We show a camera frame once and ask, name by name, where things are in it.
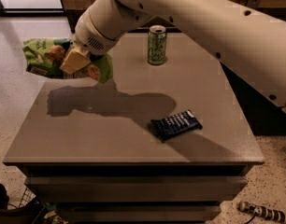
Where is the dark blue snack bar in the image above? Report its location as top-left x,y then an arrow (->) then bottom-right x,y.
150,109 -> 203,142

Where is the dark bin with clutter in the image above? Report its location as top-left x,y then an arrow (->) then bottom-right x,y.
0,183 -> 68,224

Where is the grey drawer cabinet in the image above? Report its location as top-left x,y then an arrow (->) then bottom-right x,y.
4,34 -> 264,224

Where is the black white striped power strip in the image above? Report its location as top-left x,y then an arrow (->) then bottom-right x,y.
237,201 -> 286,224

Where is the green soda can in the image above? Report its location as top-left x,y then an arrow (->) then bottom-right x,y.
148,25 -> 166,65

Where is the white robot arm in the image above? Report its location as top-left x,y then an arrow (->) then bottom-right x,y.
75,0 -> 286,113

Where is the green rice chip bag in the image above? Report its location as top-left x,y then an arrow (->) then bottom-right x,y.
22,37 -> 113,83

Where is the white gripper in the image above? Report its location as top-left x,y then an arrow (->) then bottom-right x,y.
60,12 -> 117,74

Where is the right metal bracket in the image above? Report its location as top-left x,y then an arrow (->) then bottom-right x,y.
246,0 -> 262,9

